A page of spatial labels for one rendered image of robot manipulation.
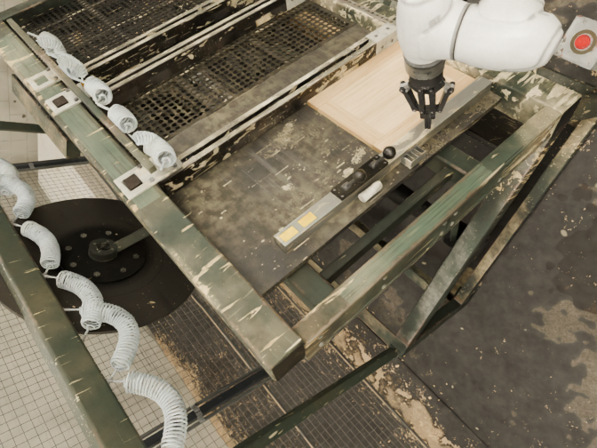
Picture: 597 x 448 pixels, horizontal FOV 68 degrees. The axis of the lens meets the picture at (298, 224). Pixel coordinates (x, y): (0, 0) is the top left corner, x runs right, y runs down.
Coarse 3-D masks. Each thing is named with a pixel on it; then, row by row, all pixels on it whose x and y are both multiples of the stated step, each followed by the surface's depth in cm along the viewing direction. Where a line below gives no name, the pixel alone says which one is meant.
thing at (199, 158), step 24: (384, 24) 171; (360, 48) 166; (384, 48) 170; (312, 72) 158; (336, 72) 159; (288, 96) 151; (312, 96) 158; (240, 120) 147; (264, 120) 148; (144, 144) 124; (216, 144) 141; (240, 144) 147; (144, 168) 133; (168, 168) 132; (192, 168) 139; (168, 192) 138
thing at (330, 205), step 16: (480, 80) 152; (464, 96) 148; (480, 96) 151; (448, 112) 145; (416, 128) 142; (432, 128) 141; (400, 144) 138; (416, 144) 139; (400, 160) 138; (320, 208) 127; (336, 208) 128; (320, 224) 127; (288, 240) 122
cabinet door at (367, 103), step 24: (360, 72) 164; (384, 72) 163; (456, 72) 159; (336, 96) 157; (360, 96) 157; (384, 96) 156; (336, 120) 150; (360, 120) 149; (384, 120) 149; (408, 120) 147; (384, 144) 142
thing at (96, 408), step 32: (0, 128) 233; (32, 128) 245; (0, 224) 167; (0, 256) 155; (32, 288) 149; (32, 320) 140; (64, 320) 143; (64, 352) 134; (384, 352) 209; (64, 384) 128; (96, 384) 129; (352, 384) 182; (96, 416) 122; (288, 416) 152
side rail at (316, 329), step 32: (544, 128) 136; (512, 160) 131; (448, 192) 125; (480, 192) 129; (416, 224) 120; (448, 224) 126; (384, 256) 115; (416, 256) 124; (352, 288) 110; (384, 288) 120; (320, 320) 106; (352, 320) 117
